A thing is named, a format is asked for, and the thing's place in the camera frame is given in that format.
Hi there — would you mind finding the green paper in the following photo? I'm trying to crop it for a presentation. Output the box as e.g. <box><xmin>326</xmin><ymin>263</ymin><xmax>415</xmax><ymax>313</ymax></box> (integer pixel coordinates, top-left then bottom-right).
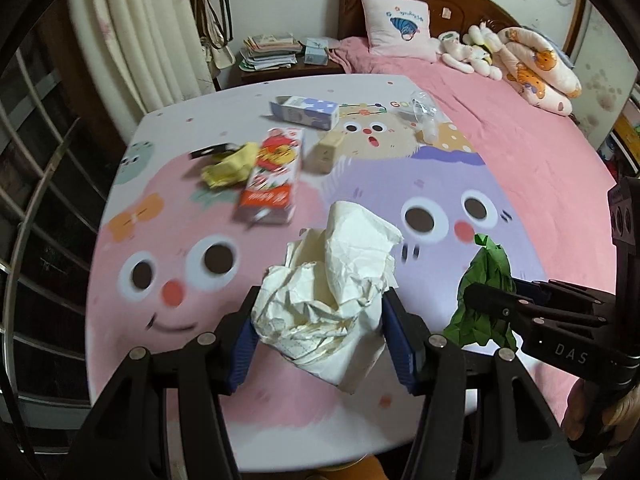
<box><xmin>444</xmin><ymin>234</ymin><xmax>518</xmax><ymax>351</ymax></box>

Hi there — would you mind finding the white paper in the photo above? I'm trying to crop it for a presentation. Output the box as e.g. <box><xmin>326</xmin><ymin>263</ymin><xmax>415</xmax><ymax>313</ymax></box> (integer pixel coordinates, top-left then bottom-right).
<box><xmin>252</xmin><ymin>200</ymin><xmax>404</xmax><ymax>393</ymax></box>

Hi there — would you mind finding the red strawberry duck carton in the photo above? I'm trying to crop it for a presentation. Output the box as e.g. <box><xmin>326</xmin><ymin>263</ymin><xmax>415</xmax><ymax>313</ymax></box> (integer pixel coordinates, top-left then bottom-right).
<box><xmin>236</xmin><ymin>127</ymin><xmax>304</xmax><ymax>224</ymax></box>

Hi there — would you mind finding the pink bed sheet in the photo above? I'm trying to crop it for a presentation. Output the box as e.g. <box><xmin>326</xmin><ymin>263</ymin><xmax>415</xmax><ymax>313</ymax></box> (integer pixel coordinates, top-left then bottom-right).
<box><xmin>331</xmin><ymin>37</ymin><xmax>616</xmax><ymax>292</ymax></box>

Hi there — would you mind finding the clear plastic wrapper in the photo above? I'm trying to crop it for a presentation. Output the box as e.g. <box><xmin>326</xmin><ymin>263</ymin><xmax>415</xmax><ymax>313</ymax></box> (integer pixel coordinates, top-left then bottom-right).
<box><xmin>410</xmin><ymin>90</ymin><xmax>439</xmax><ymax>144</ymax></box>

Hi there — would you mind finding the cartoon printed tablecloth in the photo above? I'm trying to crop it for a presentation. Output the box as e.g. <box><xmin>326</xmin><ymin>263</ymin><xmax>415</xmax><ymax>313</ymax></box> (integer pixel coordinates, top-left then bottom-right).
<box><xmin>84</xmin><ymin>72</ymin><xmax>582</xmax><ymax>474</ymax></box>

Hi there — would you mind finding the small beige cardboard box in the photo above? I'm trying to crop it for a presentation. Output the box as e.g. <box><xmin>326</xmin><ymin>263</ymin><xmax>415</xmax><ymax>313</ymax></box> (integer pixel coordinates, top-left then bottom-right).
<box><xmin>311</xmin><ymin>131</ymin><xmax>345</xmax><ymax>174</ymax></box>

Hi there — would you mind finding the crumpled yellow paper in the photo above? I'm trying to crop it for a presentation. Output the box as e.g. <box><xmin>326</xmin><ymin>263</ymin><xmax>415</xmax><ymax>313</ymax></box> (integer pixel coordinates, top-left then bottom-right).
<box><xmin>201</xmin><ymin>142</ymin><xmax>259</xmax><ymax>190</ymax></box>

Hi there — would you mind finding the white plush toy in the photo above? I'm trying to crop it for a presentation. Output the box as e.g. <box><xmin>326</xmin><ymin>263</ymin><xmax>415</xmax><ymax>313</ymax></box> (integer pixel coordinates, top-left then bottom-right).
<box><xmin>438</xmin><ymin>22</ymin><xmax>503</xmax><ymax>80</ymax></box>

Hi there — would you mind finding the black small box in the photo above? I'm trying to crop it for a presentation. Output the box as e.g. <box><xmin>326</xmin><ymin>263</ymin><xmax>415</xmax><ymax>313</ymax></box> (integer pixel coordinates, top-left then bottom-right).
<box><xmin>189</xmin><ymin>143</ymin><xmax>240</xmax><ymax>159</ymax></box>

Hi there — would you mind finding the blue white carton box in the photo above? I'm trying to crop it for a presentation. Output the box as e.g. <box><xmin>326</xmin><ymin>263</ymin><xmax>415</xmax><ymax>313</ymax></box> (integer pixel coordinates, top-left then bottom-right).
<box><xmin>269</xmin><ymin>96</ymin><xmax>340</xmax><ymax>131</ymax></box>

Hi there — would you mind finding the metal window grille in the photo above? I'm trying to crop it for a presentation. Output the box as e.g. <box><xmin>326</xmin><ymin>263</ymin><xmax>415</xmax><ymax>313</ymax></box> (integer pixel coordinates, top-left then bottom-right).
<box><xmin>0</xmin><ymin>49</ymin><xmax>116</xmax><ymax>430</ymax></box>

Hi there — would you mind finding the pink cartoon pillow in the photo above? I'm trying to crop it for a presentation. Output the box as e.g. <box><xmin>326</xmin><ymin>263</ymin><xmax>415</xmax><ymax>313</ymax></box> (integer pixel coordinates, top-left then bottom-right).
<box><xmin>360</xmin><ymin>0</ymin><xmax>439</xmax><ymax>63</ymax></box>

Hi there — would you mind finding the wooden headboard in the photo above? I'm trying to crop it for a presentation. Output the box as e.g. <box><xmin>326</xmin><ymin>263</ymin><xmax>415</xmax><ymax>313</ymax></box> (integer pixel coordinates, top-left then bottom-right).
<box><xmin>337</xmin><ymin>0</ymin><xmax>520</xmax><ymax>40</ymax></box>

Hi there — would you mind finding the light blue tissue box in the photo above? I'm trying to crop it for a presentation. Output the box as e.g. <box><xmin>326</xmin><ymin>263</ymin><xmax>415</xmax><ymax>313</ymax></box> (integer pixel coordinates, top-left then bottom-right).
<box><xmin>303</xmin><ymin>37</ymin><xmax>330</xmax><ymax>66</ymax></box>

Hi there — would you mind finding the wooden nightstand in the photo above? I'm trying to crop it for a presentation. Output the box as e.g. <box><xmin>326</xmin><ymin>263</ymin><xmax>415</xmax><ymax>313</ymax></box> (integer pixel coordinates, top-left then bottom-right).
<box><xmin>224</xmin><ymin>61</ymin><xmax>344</xmax><ymax>89</ymax></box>

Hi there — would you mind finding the stack of books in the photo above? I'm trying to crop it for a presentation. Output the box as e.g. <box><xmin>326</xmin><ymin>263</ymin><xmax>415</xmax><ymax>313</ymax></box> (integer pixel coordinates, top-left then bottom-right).
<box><xmin>239</xmin><ymin>34</ymin><xmax>303</xmax><ymax>73</ymax></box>

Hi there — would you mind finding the cream curtain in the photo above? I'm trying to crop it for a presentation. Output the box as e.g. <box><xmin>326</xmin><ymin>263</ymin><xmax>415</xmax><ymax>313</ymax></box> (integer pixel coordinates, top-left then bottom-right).
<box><xmin>67</xmin><ymin>0</ymin><xmax>214</xmax><ymax>129</ymax></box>

